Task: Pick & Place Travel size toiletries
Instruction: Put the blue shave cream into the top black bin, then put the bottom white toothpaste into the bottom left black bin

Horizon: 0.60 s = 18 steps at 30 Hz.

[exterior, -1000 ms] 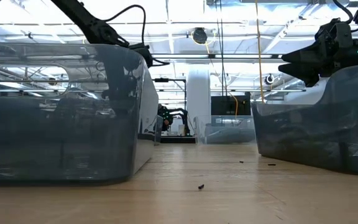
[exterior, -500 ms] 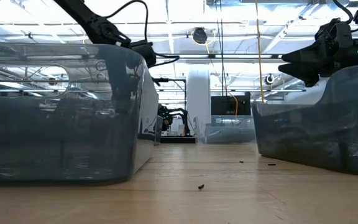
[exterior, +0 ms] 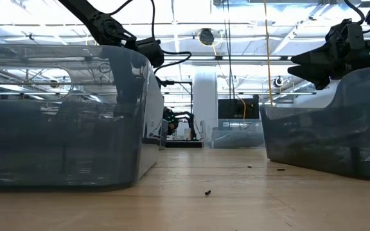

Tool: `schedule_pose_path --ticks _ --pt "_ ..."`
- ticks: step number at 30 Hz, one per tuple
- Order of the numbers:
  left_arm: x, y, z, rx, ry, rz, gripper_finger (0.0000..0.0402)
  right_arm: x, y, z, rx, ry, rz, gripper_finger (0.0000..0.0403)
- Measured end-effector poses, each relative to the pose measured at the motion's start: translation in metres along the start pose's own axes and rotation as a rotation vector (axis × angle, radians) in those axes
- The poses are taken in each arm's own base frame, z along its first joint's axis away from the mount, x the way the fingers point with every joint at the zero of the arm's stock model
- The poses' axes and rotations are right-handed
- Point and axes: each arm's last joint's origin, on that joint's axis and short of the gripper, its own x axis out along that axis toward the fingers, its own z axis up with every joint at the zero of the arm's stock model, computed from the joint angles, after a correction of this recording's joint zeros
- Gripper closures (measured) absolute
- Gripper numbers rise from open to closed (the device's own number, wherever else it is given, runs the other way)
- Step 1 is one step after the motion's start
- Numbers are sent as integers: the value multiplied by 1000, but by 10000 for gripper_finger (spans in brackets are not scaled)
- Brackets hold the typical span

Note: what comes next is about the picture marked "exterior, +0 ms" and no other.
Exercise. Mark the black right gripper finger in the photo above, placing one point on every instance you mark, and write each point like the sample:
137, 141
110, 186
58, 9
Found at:
316, 58
313, 75

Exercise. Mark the background black robot arm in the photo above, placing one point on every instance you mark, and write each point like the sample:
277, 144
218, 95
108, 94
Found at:
170, 122

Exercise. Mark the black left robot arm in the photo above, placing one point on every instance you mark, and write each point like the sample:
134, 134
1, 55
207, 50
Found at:
104, 25

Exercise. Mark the round black ceiling device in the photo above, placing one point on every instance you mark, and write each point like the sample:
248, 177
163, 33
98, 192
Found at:
206, 37
278, 81

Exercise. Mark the dark translucent plastic bin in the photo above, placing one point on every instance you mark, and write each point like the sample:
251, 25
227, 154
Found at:
316, 144
59, 144

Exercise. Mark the white pillar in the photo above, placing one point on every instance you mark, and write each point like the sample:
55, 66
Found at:
206, 102

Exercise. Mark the black monitor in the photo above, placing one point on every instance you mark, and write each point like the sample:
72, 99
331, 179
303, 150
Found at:
236, 109

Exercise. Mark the clear plastic bin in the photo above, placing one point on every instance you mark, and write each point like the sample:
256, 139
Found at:
230, 134

